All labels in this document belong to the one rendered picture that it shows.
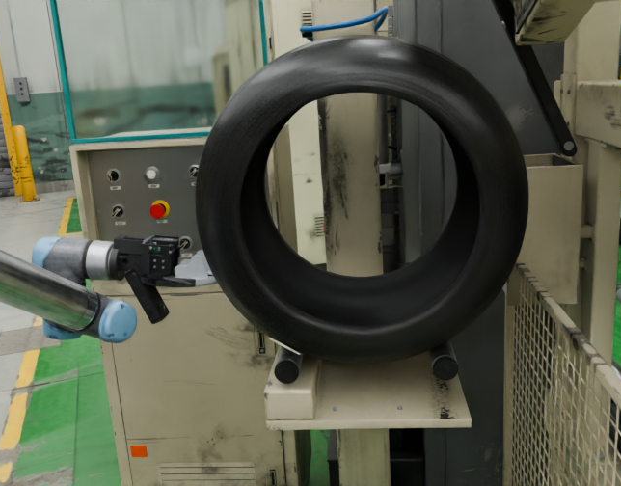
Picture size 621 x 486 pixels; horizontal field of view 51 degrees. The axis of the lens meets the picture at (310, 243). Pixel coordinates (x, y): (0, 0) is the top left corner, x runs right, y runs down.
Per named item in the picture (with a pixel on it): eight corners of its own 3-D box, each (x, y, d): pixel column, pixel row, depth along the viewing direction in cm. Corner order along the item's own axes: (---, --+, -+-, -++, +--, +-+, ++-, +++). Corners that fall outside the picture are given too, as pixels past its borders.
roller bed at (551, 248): (490, 278, 160) (491, 156, 152) (552, 275, 158) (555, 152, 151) (506, 306, 140) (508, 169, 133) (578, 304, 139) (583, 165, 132)
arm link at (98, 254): (86, 283, 123) (103, 271, 131) (110, 286, 123) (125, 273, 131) (85, 246, 121) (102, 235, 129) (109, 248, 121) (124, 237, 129)
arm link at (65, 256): (46, 276, 131) (49, 233, 130) (99, 281, 130) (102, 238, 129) (27, 280, 123) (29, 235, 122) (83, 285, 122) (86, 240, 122)
